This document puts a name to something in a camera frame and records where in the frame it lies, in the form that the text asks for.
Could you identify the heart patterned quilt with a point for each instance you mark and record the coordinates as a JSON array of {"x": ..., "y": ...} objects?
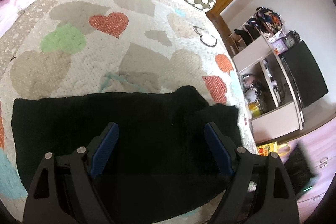
[{"x": 63, "y": 48}]

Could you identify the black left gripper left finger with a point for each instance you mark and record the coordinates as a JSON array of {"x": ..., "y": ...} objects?
[{"x": 84, "y": 164}]

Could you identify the yellow bag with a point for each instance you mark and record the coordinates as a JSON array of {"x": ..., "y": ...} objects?
[{"x": 266, "y": 149}]

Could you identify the white shelf unit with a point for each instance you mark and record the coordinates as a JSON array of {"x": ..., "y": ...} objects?
[{"x": 272, "y": 99}]

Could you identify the black pants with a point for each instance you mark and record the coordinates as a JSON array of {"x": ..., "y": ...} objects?
[{"x": 161, "y": 165}]

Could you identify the black monitor screen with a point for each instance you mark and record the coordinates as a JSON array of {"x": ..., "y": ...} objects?
[{"x": 304, "y": 73}]

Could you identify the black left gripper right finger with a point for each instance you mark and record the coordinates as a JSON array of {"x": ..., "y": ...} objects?
[{"x": 259, "y": 188}]

